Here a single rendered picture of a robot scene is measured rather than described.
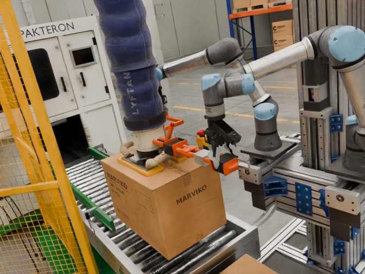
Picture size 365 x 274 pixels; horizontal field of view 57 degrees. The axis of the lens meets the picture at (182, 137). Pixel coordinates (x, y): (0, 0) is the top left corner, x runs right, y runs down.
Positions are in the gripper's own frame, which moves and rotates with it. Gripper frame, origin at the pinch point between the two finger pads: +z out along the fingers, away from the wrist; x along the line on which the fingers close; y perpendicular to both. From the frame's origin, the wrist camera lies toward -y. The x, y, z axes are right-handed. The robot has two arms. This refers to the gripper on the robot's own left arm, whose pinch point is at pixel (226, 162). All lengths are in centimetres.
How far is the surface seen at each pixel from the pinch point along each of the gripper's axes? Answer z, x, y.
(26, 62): -50, 41, 99
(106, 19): -62, 11, 56
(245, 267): 67, -12, 11
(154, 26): -53, -168, 303
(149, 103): -20, 1, 50
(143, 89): -28, 3, 50
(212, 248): 68, -11, 36
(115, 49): -49, 11, 54
